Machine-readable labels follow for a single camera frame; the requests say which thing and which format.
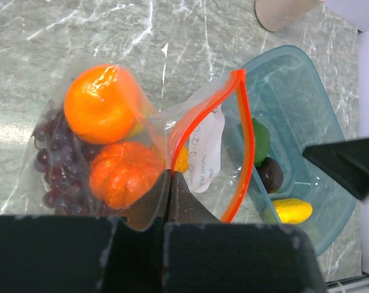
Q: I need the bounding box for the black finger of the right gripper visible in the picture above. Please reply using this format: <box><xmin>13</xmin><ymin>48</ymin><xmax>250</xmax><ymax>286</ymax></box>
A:
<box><xmin>303</xmin><ymin>137</ymin><xmax>369</xmax><ymax>200</ymax></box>

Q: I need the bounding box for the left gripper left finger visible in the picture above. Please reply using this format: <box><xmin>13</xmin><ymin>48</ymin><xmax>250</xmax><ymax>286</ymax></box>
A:
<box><xmin>116</xmin><ymin>169</ymin><xmax>171</xmax><ymax>232</ymax></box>

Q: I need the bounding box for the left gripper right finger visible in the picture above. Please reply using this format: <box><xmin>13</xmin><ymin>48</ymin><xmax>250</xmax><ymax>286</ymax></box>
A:
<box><xmin>168</xmin><ymin>172</ymin><xmax>220</xmax><ymax>223</ymax></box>

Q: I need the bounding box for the yellow lemon piece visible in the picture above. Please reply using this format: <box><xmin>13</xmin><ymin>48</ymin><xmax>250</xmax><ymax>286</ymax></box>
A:
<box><xmin>174</xmin><ymin>146</ymin><xmax>189</xmax><ymax>173</ymax></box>

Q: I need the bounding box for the small orange pumpkin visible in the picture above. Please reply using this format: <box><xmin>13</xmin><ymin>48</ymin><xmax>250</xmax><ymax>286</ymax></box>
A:
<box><xmin>89</xmin><ymin>141</ymin><xmax>165</xmax><ymax>209</ymax></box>

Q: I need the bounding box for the clear zip top bag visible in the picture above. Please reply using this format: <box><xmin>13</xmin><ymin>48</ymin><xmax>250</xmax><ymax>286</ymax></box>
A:
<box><xmin>18</xmin><ymin>54</ymin><xmax>255</xmax><ymax>223</ymax></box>

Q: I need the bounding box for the dark avocado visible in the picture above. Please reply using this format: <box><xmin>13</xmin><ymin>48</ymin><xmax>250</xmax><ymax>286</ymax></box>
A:
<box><xmin>256</xmin><ymin>157</ymin><xmax>284</xmax><ymax>194</ymax></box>

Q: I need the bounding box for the green lime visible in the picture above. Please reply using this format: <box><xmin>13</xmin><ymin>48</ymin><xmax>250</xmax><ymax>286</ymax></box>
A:
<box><xmin>252</xmin><ymin>118</ymin><xmax>271</xmax><ymax>167</ymax></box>

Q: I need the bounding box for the purple grape bunch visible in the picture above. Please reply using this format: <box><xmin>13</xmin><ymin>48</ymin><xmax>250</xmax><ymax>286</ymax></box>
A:
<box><xmin>32</xmin><ymin>107</ymin><xmax>115</xmax><ymax>215</ymax></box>

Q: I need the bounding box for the orange tangerine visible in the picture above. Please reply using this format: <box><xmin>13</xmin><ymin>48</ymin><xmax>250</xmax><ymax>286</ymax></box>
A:
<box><xmin>63</xmin><ymin>64</ymin><xmax>147</xmax><ymax>145</ymax></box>

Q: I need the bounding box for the teal plastic food container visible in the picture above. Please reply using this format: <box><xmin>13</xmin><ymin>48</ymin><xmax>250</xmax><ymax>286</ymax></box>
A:
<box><xmin>235</xmin><ymin>45</ymin><xmax>356</xmax><ymax>255</ymax></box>

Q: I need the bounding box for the beige mug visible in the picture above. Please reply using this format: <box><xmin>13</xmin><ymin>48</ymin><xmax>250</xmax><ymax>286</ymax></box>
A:
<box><xmin>254</xmin><ymin>0</ymin><xmax>325</xmax><ymax>32</ymax></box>

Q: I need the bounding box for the aluminium frame rail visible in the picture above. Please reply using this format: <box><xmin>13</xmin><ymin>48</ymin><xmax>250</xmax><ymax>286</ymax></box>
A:
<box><xmin>327</xmin><ymin>273</ymin><xmax>369</xmax><ymax>293</ymax></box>

